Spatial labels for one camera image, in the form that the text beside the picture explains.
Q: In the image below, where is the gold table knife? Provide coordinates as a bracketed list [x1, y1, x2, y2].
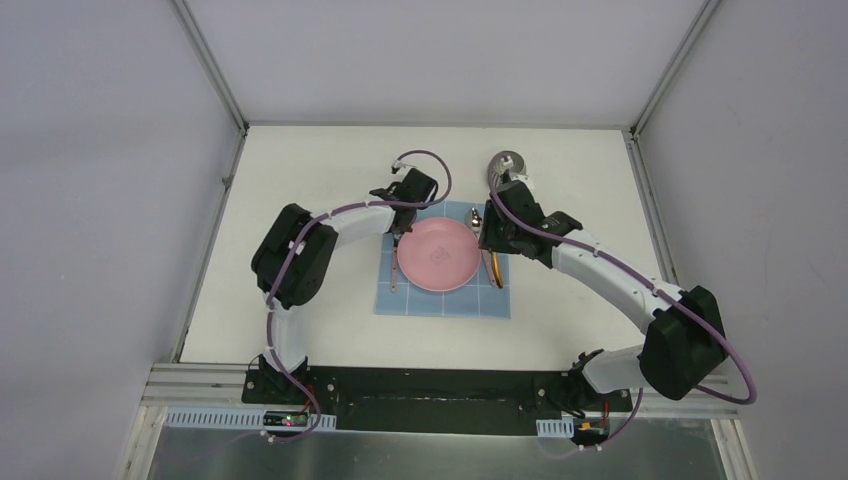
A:
[488, 250, 505, 289]

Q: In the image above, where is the pink plate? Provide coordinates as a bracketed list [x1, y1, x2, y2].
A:
[397, 217, 481, 293]

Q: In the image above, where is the blue checked cloth napkin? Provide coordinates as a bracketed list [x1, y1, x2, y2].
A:
[374, 234, 511, 320]

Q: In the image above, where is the grey ribbed mug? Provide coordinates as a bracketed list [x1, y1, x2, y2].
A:
[487, 150, 527, 178]

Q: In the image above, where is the pink handled fork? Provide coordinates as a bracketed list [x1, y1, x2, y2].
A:
[390, 234, 401, 293]

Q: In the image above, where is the pink handled spoon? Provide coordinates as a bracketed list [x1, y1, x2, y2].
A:
[465, 207, 500, 288]

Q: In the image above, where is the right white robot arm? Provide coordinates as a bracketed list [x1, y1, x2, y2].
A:
[481, 180, 728, 410]

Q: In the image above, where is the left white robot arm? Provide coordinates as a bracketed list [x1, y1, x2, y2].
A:
[250, 167, 444, 405]

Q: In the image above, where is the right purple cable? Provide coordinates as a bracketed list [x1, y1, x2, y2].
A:
[486, 153, 759, 458]

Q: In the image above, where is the purple cable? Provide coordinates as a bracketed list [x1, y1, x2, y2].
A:
[486, 153, 759, 458]
[254, 149, 454, 444]

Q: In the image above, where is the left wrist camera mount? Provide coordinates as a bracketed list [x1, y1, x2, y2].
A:
[390, 158, 413, 175]

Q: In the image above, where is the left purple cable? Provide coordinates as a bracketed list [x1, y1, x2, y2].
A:
[254, 149, 454, 444]

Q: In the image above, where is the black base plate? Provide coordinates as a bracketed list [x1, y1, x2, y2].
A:
[241, 366, 632, 437]

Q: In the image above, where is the aluminium frame rail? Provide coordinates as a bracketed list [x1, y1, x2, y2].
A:
[118, 363, 757, 479]

